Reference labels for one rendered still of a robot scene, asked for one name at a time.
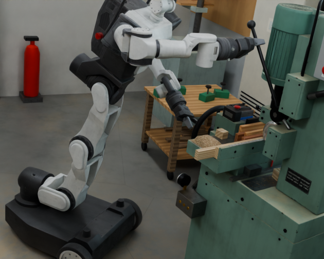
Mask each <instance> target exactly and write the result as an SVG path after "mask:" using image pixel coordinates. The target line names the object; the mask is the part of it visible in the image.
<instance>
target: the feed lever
mask: <svg viewBox="0 0 324 259"><path fill-rule="evenodd" d="M255 26H256V23H255V21H253V20H250V21H248V22H247V27H248V28H249V29H251V31H252V34H253V37H254V38H257V35H256V32H255V29H254V28H255ZM256 47H257V50H258V54H259V57H260V60H261V63H262V66H263V70H264V73H265V76H266V79H267V82H268V86H269V89H270V91H271V95H272V98H273V101H274V105H275V107H273V108H272V109H271V111H270V118H271V120H272V121H273V122H283V124H284V125H285V127H286V128H287V129H288V130H291V126H290V125H289V124H288V122H287V119H288V118H289V116H287V115H285V114H283V113H281V112H279V111H278V110H279V105H278V102H277V99H276V95H275V92H274V89H273V86H272V83H271V80H270V77H269V74H268V71H267V67H266V64H265V60H264V57H263V54H262V51H261V48H260V46H256Z"/></svg>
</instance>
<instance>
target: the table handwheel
mask: <svg viewBox="0 0 324 259"><path fill-rule="evenodd" d="M224 106H225V105H217V106H214V107H212V108H210V109H208V110H207V111H205V112H204V113H203V114H202V115H201V116H200V118H199V119H198V120H197V122H196V124H195V126H194V128H193V131H192V135H191V139H195V138H196V137H197V134H198V132H199V129H200V127H201V125H202V124H203V122H204V121H205V120H206V119H207V118H208V117H209V116H210V115H211V114H213V113H215V112H216V113H220V111H223V109H224ZM213 130H214V125H213V126H211V127H210V128H209V130H208V135H210V131H213Z"/></svg>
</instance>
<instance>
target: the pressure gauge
mask: <svg viewBox="0 0 324 259"><path fill-rule="evenodd" d="M190 181H191V177H190V176H189V175H187V174H186V173H181V174H180V175H179V176H178V178H177V184H178V185H180V186H181V187H183V190H186V189H187V186H188V185H189V183H190Z"/></svg>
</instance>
